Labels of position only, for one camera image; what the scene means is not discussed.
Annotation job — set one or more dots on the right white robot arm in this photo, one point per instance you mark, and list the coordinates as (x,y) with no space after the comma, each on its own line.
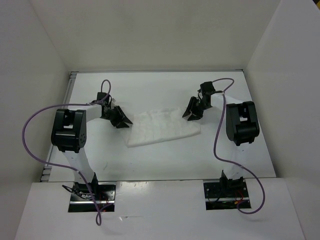
(241,127)

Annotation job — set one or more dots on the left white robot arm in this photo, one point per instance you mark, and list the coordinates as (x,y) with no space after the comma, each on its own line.
(69,135)

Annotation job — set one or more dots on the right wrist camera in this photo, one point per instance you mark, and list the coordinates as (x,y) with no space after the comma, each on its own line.
(207,88)

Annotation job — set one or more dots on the white pleated skirt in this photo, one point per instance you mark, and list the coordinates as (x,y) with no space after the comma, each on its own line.
(157,126)

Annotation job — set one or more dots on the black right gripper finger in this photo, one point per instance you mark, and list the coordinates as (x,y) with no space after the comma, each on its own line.
(195,115)
(192,103)

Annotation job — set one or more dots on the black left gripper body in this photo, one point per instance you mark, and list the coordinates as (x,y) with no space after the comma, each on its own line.
(112,116)

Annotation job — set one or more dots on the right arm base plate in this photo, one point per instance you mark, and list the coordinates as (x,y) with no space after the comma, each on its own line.
(218,199)

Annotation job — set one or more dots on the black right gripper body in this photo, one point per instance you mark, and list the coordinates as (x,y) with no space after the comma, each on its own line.
(200,106)

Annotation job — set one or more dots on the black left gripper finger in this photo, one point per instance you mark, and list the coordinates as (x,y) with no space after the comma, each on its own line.
(122,119)
(122,124)

